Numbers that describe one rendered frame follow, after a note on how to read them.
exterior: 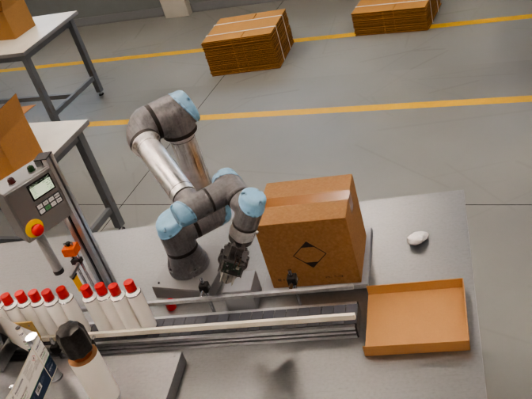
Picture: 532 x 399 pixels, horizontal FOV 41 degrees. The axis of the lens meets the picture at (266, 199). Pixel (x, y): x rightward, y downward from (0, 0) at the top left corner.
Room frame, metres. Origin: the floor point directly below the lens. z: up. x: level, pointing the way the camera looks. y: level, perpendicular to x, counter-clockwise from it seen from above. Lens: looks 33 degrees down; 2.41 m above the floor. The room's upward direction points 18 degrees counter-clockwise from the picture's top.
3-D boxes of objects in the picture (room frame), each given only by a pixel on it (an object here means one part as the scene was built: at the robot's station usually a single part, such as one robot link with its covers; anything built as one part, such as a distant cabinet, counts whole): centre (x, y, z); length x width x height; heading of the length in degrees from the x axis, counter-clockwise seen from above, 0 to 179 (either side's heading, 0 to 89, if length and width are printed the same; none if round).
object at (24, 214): (1.98, 0.69, 1.38); 0.17 x 0.10 x 0.19; 126
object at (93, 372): (1.58, 0.64, 1.03); 0.09 x 0.09 x 0.30
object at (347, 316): (1.74, 0.36, 0.91); 1.07 x 0.01 x 0.02; 71
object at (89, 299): (1.88, 0.64, 0.98); 0.05 x 0.05 x 0.20
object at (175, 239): (2.09, 0.33, 1.05); 0.13 x 0.12 x 0.14; 109
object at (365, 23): (5.79, -1.56, 0.10); 0.64 x 0.52 x 0.20; 57
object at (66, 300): (1.91, 0.73, 0.98); 0.05 x 0.05 x 0.20
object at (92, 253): (2.02, 0.61, 1.17); 0.04 x 0.04 x 0.67; 71
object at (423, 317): (1.54, -0.32, 0.85); 0.30 x 0.26 x 0.04; 71
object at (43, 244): (2.02, 0.74, 1.18); 0.04 x 0.04 x 0.21
